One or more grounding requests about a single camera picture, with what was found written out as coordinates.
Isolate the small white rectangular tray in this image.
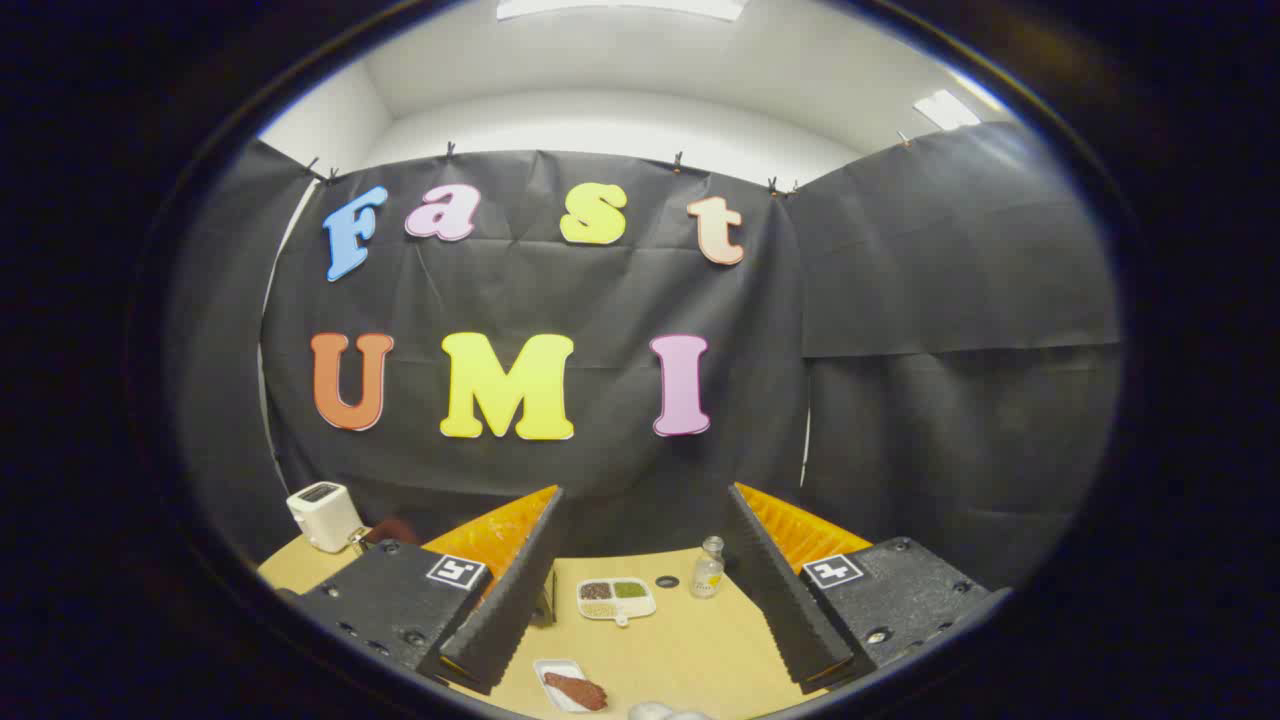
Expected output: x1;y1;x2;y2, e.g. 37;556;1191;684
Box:
533;658;608;714

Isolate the white pop-up toaster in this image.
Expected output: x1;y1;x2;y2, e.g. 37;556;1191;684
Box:
286;482;364;554

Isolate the red-brown meat slice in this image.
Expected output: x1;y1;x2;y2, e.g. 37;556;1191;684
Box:
543;672;608;712

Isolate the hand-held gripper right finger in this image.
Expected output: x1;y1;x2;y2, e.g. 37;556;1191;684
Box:
722;482;1013;696

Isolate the ceiling light panel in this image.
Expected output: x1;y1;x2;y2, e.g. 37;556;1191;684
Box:
912;90;981;131

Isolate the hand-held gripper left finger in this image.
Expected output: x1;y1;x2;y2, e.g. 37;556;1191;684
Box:
293;485;568;696

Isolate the black toaster oven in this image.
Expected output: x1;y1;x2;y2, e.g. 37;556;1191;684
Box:
362;518;558;629

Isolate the white divided spice dish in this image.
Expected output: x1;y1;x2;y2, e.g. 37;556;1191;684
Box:
576;577;658;628

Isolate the small clear glass bottle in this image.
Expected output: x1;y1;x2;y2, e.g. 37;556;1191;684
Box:
690;536;726;600

